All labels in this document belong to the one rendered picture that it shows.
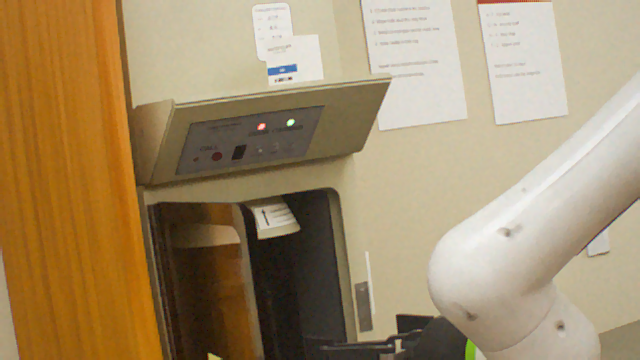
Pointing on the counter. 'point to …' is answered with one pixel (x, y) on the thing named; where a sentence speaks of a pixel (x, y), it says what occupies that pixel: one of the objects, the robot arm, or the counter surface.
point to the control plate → (229, 136)
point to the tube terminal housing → (218, 34)
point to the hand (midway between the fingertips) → (359, 337)
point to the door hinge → (159, 279)
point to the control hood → (166, 161)
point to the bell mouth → (272, 216)
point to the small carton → (293, 59)
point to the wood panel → (70, 187)
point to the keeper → (363, 306)
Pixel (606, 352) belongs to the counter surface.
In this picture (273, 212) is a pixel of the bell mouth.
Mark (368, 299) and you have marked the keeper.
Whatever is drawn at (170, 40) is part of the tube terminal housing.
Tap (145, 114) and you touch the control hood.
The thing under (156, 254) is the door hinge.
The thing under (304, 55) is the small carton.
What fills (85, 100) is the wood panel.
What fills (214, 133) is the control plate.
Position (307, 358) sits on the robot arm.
